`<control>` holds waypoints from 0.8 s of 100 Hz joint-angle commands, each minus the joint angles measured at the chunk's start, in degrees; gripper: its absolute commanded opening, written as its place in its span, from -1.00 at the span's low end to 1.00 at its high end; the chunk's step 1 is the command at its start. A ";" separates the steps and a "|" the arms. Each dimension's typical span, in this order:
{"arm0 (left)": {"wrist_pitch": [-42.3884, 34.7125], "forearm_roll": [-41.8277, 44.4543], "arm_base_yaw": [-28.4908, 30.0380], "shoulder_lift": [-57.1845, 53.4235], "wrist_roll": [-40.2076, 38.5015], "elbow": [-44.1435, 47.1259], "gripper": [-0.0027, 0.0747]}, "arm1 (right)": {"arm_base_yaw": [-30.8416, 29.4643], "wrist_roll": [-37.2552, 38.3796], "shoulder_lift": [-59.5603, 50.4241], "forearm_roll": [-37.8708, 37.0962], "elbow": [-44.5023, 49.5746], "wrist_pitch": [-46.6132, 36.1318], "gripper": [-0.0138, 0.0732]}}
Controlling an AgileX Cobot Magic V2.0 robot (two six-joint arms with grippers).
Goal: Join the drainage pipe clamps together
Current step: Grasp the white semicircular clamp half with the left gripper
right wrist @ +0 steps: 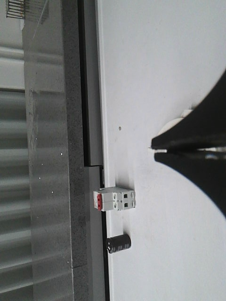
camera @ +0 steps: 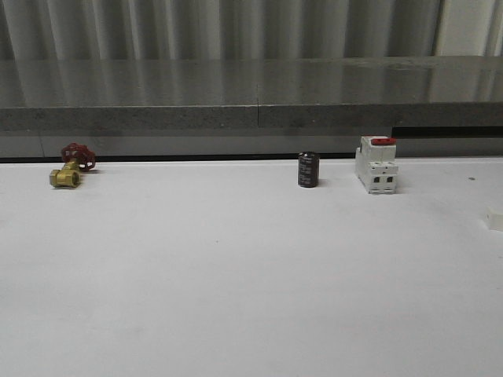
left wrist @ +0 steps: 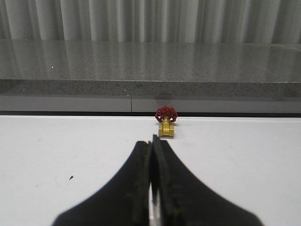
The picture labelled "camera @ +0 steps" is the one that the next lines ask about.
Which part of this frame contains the white circuit breaker red switch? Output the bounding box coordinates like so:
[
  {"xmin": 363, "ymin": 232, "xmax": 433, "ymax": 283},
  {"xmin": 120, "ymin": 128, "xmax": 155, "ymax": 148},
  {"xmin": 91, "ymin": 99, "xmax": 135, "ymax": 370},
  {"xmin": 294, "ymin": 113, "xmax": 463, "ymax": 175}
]
[{"xmin": 355, "ymin": 136, "xmax": 398, "ymax": 194}]

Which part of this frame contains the grey stone bench ledge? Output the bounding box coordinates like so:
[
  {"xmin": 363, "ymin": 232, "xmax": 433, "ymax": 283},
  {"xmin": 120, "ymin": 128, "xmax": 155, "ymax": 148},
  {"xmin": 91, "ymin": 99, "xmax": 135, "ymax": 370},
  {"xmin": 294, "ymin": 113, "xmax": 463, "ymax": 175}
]
[{"xmin": 1, "ymin": 57, "xmax": 502, "ymax": 137}]

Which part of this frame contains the black cylindrical capacitor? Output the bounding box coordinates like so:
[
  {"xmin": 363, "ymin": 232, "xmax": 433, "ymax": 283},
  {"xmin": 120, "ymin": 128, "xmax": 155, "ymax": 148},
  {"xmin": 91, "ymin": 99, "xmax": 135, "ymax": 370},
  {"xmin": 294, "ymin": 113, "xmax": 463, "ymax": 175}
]
[{"xmin": 298, "ymin": 152, "xmax": 320, "ymax": 188}]

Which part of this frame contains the white half pipe clamp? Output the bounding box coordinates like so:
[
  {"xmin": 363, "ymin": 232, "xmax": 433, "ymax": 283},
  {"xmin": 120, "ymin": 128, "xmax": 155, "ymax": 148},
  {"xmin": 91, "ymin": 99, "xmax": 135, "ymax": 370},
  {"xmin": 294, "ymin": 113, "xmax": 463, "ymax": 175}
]
[{"xmin": 486, "ymin": 207, "xmax": 503, "ymax": 232}]

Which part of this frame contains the brass valve red handwheel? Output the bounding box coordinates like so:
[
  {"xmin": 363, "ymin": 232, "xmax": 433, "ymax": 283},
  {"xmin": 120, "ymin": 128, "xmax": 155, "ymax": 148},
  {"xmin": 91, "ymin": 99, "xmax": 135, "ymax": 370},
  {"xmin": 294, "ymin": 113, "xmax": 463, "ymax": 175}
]
[{"xmin": 49, "ymin": 142, "xmax": 96, "ymax": 188}]

